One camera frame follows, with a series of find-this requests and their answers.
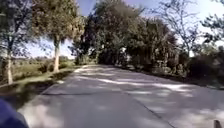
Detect row of dark trees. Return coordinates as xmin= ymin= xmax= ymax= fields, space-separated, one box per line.
xmin=70 ymin=0 xmax=224 ymax=87

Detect grey concrete road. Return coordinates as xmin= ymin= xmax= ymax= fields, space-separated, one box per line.
xmin=17 ymin=63 xmax=224 ymax=128

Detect tree with pale trunk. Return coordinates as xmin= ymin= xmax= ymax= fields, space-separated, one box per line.
xmin=31 ymin=0 xmax=88 ymax=74

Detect low green bushes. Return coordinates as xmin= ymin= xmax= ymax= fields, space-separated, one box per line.
xmin=37 ymin=55 xmax=75 ymax=74

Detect grass verge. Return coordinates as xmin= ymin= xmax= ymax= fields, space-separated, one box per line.
xmin=0 ymin=59 xmax=81 ymax=111

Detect tree with thin trunk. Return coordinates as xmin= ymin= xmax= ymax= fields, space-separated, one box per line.
xmin=0 ymin=0 xmax=34 ymax=86

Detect robot's own part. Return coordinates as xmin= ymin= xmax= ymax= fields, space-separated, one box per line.
xmin=213 ymin=119 xmax=222 ymax=128

